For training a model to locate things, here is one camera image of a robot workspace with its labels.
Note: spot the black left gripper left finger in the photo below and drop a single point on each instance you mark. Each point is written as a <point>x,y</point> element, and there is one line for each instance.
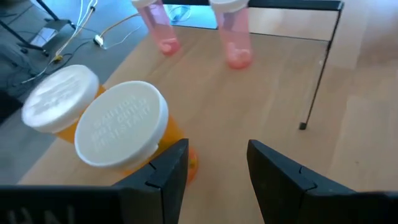
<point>140,202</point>

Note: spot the small pink pill bottle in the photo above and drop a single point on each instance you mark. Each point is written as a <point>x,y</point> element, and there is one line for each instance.
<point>160,31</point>
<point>234,40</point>

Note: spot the black metal floor stand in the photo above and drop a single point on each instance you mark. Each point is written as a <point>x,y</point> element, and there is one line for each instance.
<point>46,18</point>

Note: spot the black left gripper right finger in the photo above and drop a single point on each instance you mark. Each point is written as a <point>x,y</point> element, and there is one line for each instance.
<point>295,202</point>

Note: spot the black metal shelf frame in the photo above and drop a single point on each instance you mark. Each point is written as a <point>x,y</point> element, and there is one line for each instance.
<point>323,62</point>

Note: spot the large orange pill bottle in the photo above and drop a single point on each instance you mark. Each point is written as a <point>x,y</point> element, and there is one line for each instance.
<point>121,124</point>
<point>59,96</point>

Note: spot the white floor power strip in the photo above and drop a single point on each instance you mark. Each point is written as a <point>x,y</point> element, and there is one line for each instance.
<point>99,40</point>

